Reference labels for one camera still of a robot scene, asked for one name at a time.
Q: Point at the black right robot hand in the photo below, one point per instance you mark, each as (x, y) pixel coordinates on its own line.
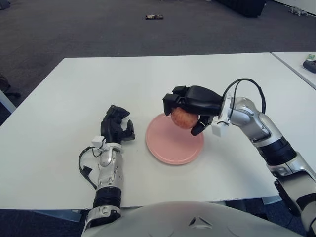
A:
(202, 101)

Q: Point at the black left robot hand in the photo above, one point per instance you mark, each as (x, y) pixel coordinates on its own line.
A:
(108, 128)

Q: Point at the red yellow apple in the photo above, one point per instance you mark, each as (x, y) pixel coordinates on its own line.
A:
(184, 119)

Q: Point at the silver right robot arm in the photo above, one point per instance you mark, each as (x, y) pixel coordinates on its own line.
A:
(261, 126)

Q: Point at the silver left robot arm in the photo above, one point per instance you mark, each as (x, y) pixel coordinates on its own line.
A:
(108, 172)

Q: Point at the pink round plate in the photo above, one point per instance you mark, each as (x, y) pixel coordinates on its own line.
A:
(172, 150)

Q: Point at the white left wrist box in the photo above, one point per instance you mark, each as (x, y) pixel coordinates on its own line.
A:
(97, 142)

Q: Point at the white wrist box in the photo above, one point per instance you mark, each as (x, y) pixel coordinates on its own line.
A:
(219, 129)
(97, 142)

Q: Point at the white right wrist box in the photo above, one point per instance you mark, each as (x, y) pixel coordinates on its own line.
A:
(219, 129)

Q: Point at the small flat black item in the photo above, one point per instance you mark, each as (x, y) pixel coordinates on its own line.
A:
(154, 17)

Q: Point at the black furniture block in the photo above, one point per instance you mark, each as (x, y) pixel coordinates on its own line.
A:
(243, 7)

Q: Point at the white desk leg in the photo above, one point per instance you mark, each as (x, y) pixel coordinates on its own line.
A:
(6, 101)

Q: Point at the dark grey handheld controller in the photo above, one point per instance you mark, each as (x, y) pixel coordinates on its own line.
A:
(309, 66)

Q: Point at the black office chair base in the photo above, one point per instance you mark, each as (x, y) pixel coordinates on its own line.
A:
(3, 81)

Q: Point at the green paper packet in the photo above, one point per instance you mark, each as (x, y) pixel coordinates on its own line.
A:
(311, 57)

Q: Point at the grey white robot torso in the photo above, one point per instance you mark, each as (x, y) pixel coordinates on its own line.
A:
(185, 222)

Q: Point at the small grey robot dog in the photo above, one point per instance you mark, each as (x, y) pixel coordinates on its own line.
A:
(298, 11)

